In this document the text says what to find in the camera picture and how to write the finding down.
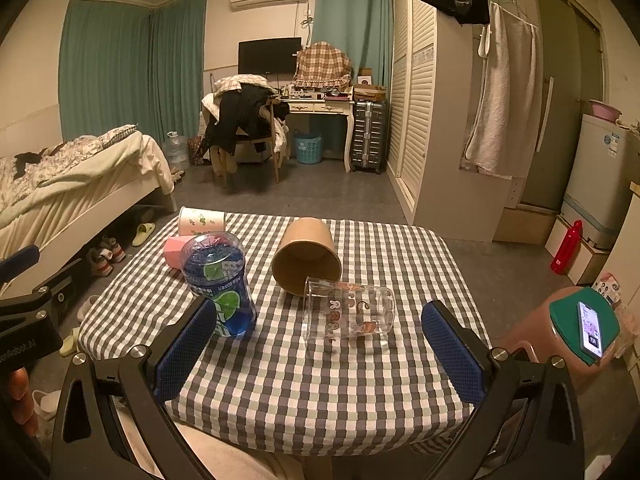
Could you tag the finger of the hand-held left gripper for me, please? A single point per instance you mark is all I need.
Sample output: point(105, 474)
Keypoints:
point(20, 262)

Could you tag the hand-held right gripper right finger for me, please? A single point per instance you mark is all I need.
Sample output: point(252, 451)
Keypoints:
point(452, 355)

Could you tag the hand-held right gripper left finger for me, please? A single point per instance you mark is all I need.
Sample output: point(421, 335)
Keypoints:
point(185, 347)

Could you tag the clear glass cup cartoon print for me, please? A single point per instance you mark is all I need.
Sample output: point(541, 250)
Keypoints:
point(350, 310)

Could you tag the blue transparent plastic cup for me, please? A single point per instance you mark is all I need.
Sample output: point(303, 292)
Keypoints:
point(220, 285)

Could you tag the pink cup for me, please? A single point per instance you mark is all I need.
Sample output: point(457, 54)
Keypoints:
point(175, 255)

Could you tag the white paper cup leaf print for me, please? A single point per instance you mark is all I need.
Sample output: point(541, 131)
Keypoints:
point(200, 220)

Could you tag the brown paper cup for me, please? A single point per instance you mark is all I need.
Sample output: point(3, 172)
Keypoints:
point(305, 260)

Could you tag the person's left hand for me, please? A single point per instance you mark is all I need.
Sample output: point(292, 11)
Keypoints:
point(24, 400)

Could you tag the white slipper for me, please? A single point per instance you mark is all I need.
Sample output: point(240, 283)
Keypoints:
point(47, 405)

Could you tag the brown plastic stool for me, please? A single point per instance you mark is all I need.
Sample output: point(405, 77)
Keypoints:
point(530, 325)

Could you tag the bed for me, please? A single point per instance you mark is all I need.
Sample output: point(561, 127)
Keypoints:
point(75, 200)

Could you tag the pair of sneakers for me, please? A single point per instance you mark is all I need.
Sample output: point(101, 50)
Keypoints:
point(106, 257)

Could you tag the floral quilt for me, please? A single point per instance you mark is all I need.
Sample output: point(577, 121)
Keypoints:
point(45, 165)

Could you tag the person's pale clothing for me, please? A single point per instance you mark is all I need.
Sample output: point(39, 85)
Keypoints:
point(220, 452)

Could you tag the green lid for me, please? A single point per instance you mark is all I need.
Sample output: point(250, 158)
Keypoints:
point(565, 320)

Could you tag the yellow-green slipper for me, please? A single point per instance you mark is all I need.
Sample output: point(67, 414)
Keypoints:
point(144, 234)

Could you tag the grey checkered tablecloth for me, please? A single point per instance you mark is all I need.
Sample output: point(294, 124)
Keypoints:
point(310, 390)

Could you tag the smartphone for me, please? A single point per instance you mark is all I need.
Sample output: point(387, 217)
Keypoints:
point(591, 327)

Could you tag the red bottle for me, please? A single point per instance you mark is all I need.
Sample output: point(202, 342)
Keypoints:
point(566, 250)

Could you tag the large water jug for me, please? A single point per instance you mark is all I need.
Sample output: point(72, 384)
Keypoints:
point(175, 152)

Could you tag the wide teal curtain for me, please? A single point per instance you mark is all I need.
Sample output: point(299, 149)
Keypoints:
point(105, 70)

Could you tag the wooden chair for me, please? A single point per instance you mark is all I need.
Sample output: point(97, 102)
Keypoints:
point(255, 145)

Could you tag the small white fridge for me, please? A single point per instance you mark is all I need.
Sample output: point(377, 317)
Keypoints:
point(595, 180)

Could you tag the blue laundry basket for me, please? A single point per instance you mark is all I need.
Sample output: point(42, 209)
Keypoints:
point(306, 149)

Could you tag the silver suitcase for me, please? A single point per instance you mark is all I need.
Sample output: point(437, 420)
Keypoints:
point(367, 135)

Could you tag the black jacket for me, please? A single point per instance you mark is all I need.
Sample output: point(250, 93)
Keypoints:
point(235, 115)

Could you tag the white louvred wardrobe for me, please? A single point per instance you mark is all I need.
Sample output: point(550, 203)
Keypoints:
point(420, 110)

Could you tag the narrow teal curtain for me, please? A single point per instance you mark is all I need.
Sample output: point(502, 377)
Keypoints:
point(177, 65)

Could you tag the pile of light clothes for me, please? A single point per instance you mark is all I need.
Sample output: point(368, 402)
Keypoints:
point(222, 87)

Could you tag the white hanging towel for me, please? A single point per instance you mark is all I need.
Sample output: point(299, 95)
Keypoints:
point(502, 95)

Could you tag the white desk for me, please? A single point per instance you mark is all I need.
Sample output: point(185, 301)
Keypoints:
point(315, 106)

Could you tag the flat cardboard box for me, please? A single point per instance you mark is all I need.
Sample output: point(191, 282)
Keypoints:
point(370, 93)

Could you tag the pink basin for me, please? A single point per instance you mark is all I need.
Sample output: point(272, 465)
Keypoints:
point(605, 110)

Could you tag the frosted glass door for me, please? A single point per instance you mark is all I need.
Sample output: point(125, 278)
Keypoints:
point(560, 85)

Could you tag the black monitor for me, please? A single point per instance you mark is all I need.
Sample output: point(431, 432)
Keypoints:
point(267, 56)

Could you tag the plaid cloth cover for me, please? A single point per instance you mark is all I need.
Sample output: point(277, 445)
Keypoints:
point(322, 65)

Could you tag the teal curtain beside wardrobe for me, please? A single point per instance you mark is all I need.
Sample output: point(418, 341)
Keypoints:
point(350, 15)

